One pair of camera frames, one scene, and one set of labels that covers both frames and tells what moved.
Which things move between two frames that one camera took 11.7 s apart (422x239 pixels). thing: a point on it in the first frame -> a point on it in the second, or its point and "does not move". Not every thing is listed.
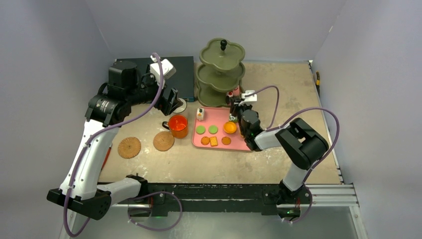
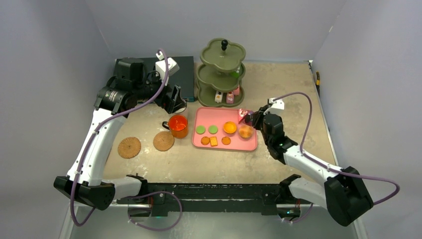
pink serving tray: x=213 y=129 does not move
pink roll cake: x=236 y=92 does not move
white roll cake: x=200 y=114 -> x=218 y=96
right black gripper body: x=237 y=107 -> x=256 y=119
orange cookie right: x=226 y=140 does not move
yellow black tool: x=318 y=82 does not move
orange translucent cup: x=178 y=125 does not move
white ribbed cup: x=182 y=108 does not move
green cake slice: x=233 y=118 -> x=235 y=74
